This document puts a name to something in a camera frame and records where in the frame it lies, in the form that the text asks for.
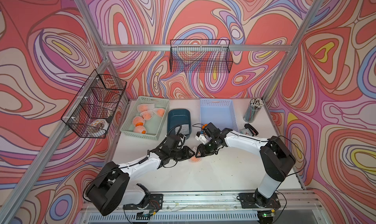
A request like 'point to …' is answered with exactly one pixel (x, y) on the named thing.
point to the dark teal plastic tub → (176, 117)
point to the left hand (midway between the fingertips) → (196, 155)
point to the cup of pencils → (255, 104)
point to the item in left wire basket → (100, 124)
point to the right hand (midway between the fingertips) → (200, 159)
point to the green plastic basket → (154, 126)
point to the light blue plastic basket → (219, 112)
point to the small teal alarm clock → (246, 131)
